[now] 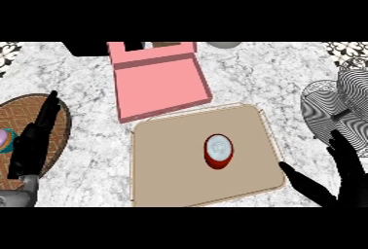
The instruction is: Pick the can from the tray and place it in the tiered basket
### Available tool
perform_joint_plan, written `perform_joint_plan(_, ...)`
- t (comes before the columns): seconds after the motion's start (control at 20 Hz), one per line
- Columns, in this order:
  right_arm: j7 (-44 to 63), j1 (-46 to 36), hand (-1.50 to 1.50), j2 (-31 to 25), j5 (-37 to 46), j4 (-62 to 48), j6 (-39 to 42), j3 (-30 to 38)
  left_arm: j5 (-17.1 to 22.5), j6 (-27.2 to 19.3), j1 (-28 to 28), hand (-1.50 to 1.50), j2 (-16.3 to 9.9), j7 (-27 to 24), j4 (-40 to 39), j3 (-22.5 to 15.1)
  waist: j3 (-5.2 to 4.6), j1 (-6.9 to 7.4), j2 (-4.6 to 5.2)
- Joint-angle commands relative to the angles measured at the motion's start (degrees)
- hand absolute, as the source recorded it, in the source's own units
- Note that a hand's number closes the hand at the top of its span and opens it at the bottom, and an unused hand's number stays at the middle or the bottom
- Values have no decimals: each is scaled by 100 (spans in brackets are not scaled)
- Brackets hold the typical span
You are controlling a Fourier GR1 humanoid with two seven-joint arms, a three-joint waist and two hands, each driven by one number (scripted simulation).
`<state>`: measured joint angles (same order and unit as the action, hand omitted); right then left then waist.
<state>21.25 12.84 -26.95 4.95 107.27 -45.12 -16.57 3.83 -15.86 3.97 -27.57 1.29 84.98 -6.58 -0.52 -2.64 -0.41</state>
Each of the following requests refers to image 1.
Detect grey round object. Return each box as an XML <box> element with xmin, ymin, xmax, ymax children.
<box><xmin>205</xmin><ymin>42</ymin><xmax>242</xmax><ymax>50</ymax></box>

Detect wire tiered basket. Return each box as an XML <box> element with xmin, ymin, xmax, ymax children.
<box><xmin>298</xmin><ymin>67</ymin><xmax>368</xmax><ymax>156</ymax></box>

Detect beige square tray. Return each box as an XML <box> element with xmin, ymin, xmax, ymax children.
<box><xmin>128</xmin><ymin>102</ymin><xmax>288</xmax><ymax>208</ymax></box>

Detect red can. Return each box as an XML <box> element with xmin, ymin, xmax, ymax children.
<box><xmin>202</xmin><ymin>133</ymin><xmax>236</xmax><ymax>170</ymax></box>

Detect pink open box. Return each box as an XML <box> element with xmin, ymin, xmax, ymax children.
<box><xmin>105</xmin><ymin>42</ymin><xmax>214</xmax><ymax>125</ymax></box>

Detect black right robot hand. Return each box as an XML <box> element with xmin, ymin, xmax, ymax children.
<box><xmin>278</xmin><ymin>128</ymin><xmax>368</xmax><ymax>208</ymax></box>

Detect purple and teal cupcake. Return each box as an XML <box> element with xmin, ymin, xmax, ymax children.
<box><xmin>0</xmin><ymin>127</ymin><xmax>20</xmax><ymax>156</ymax></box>

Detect black appliance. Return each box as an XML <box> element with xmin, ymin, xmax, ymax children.
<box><xmin>62</xmin><ymin>42</ymin><xmax>146</xmax><ymax>57</ymax></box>

